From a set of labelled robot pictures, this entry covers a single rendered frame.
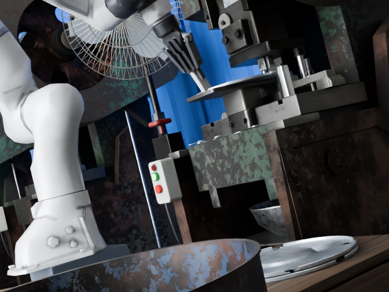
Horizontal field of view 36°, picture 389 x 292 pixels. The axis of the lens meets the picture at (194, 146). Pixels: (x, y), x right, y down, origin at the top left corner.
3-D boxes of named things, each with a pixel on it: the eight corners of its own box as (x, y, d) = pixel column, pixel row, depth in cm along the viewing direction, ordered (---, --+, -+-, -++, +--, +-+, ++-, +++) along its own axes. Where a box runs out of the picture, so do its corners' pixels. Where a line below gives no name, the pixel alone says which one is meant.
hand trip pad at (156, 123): (161, 142, 200) (155, 120, 200) (151, 145, 205) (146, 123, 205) (178, 138, 204) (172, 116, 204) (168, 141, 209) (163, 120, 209)
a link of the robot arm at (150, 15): (150, 4, 164) (161, 21, 165) (178, -15, 171) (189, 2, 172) (126, 19, 174) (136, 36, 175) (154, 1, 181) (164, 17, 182)
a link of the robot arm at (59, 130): (70, 192, 127) (43, 77, 127) (29, 203, 140) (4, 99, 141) (113, 182, 134) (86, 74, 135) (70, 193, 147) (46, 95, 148)
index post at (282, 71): (289, 96, 168) (281, 62, 168) (282, 98, 170) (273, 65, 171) (296, 95, 170) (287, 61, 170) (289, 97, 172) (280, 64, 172)
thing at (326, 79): (332, 86, 170) (323, 50, 170) (290, 99, 183) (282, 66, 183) (345, 83, 173) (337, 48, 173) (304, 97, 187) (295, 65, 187)
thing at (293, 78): (281, 91, 183) (277, 77, 183) (249, 103, 195) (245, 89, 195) (301, 88, 188) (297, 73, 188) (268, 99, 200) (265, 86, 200)
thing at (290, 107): (301, 115, 164) (296, 93, 165) (204, 143, 201) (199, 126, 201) (369, 100, 182) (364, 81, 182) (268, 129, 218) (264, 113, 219)
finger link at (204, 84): (197, 67, 176) (198, 66, 175) (210, 87, 177) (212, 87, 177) (191, 72, 174) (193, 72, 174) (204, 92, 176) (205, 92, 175)
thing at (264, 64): (268, 68, 189) (265, 56, 189) (257, 72, 192) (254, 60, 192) (275, 66, 190) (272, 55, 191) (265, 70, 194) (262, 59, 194)
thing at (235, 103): (224, 133, 168) (212, 86, 168) (195, 142, 179) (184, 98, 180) (286, 119, 183) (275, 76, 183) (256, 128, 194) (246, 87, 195)
